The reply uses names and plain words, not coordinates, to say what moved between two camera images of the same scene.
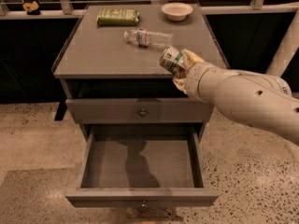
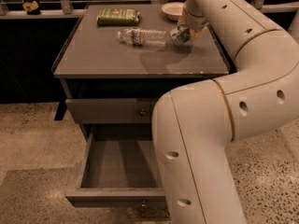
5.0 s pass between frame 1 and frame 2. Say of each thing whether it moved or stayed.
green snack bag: stayed
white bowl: stayed
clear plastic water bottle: moved
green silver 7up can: moved
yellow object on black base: stayed
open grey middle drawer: stayed
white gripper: moved
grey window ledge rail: stayed
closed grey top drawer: stayed
